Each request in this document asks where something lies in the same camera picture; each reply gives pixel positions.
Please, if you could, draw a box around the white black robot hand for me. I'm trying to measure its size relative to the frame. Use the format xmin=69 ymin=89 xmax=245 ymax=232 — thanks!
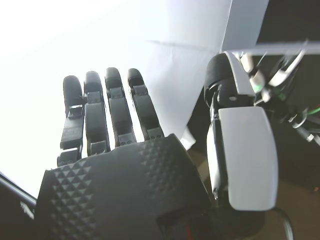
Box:
xmin=34 ymin=51 xmax=280 ymax=240

